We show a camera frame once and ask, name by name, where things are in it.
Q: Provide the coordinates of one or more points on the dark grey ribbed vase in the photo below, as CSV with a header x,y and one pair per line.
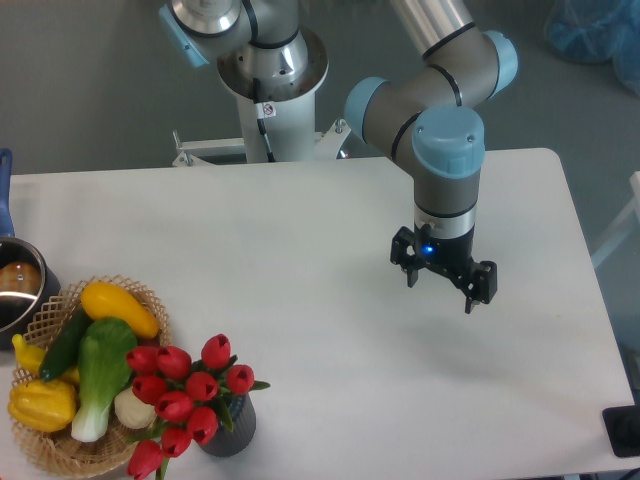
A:
x,y
236,426

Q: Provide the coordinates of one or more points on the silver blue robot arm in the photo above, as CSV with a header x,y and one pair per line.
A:
x,y
428,127

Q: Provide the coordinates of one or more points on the white frame at right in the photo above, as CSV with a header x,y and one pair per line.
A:
x,y
619,228

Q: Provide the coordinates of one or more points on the small yellow gourd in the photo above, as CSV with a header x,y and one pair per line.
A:
x,y
30,357

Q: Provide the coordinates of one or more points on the green cucumber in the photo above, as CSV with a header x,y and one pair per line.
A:
x,y
63,352

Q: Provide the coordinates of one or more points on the yellow squash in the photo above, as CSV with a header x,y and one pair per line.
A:
x,y
101,300

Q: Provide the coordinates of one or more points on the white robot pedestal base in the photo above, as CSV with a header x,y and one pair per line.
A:
x,y
275,93

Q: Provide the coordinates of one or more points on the woven bamboo basket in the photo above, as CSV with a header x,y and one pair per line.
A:
x,y
58,453

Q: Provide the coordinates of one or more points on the yellow bell pepper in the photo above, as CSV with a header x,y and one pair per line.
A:
x,y
43,406

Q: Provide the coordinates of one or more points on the green bok choy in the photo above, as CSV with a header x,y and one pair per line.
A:
x,y
104,372

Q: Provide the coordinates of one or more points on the blue handled steel pot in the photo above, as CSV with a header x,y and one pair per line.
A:
x,y
27,281

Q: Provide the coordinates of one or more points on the red tulip bouquet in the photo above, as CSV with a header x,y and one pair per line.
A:
x,y
180,390

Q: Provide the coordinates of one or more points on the black device at table edge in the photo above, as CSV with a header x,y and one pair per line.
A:
x,y
622,426

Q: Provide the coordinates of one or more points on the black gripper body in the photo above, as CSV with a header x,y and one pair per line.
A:
x,y
450,258

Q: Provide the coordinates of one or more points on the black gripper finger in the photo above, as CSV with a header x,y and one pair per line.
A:
x,y
479,284
402,255

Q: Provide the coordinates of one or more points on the blue plastic bag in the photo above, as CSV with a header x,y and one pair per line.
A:
x,y
596,32

